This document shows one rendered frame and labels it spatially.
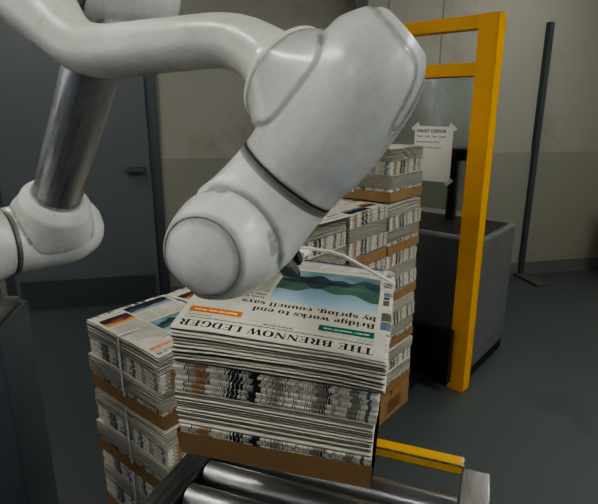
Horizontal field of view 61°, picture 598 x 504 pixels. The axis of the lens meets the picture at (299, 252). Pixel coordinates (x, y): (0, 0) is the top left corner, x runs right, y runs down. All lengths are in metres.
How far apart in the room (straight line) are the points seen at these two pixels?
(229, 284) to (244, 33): 0.24
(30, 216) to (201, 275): 0.83
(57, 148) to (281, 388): 0.66
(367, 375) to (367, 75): 0.37
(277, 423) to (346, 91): 0.48
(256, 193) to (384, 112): 0.13
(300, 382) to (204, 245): 0.32
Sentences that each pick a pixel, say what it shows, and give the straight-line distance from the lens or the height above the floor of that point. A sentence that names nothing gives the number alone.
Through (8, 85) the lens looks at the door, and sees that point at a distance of 3.96.
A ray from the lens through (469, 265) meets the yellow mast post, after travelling 2.63.
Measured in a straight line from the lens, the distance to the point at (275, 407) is 0.72.
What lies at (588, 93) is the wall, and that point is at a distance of 5.09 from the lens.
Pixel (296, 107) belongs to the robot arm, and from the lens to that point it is 0.43.
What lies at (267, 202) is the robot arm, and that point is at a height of 1.36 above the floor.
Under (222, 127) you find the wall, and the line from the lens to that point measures 3.85.
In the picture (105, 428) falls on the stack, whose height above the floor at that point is 0.47.
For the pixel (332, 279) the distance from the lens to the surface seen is 0.80.
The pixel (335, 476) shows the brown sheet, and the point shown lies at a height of 0.94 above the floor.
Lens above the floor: 1.44
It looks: 16 degrees down
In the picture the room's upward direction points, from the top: straight up
